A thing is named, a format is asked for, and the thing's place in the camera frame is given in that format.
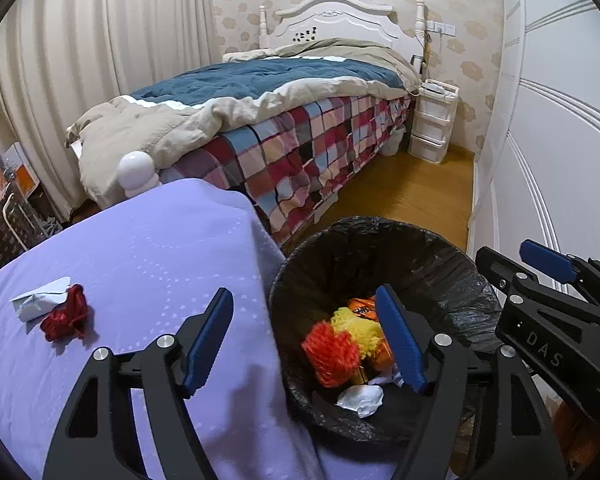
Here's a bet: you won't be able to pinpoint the purple tablecloth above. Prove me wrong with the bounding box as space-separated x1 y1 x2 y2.
0 177 397 480

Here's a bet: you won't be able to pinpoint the plain orange wrapper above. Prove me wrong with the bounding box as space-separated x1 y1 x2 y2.
379 337 397 369

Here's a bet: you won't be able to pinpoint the orange printed snack wrapper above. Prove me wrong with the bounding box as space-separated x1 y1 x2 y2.
347 297 381 322

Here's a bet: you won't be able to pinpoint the plaid bed sheet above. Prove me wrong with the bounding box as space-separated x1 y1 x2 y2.
160 91 414 249

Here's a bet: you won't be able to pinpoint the white wardrobe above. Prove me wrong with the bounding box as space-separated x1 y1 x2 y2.
467 0 600 312

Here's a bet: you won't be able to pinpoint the white paper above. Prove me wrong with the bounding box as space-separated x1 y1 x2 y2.
335 383 385 419

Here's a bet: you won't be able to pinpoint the silver white wrapper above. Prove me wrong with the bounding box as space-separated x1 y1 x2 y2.
367 365 404 389

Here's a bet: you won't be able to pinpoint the orange and white cardboard boxes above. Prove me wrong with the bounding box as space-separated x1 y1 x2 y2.
0 142 41 211

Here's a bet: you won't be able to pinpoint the orange mesh pompom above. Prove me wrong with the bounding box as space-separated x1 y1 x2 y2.
300 320 361 389

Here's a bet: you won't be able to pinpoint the white metal rack frame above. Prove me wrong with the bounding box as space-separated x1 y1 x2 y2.
0 192 37 252

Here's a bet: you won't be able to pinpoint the cream curtain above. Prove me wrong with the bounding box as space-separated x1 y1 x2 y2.
0 0 226 221

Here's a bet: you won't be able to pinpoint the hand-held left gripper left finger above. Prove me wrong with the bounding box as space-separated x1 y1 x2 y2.
42 287 235 480

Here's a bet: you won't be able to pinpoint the yellow mesh pompom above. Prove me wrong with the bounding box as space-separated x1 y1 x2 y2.
329 307 386 361

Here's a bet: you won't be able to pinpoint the white paper wrapper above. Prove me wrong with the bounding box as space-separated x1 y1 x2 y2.
9 276 72 324

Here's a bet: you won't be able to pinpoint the rack with orange boxes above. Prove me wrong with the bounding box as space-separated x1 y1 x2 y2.
0 180 62 272

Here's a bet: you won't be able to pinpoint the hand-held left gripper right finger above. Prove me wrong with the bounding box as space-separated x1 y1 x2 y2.
375 284 566 480

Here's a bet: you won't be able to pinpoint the white wooden bed frame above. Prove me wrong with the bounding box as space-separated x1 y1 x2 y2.
117 0 429 200

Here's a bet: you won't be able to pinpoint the white small bucket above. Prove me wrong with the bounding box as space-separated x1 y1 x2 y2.
379 127 406 157

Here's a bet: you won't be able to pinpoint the white small device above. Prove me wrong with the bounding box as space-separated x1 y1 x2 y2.
422 79 460 97

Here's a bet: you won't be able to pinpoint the round bin with black bag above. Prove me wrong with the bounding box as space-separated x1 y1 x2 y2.
269 216 506 444

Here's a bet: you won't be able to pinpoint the blue and beige quilt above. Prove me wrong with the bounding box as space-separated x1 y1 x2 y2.
65 37 416 211

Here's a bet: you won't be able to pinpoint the white plastic drawer unit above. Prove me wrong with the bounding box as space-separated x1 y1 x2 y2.
406 80 460 164

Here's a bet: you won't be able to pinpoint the dark red net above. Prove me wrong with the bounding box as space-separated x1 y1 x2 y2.
39 284 90 344

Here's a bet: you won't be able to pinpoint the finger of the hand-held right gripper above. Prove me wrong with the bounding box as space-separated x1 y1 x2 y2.
475 246 600 332
520 239 600 311

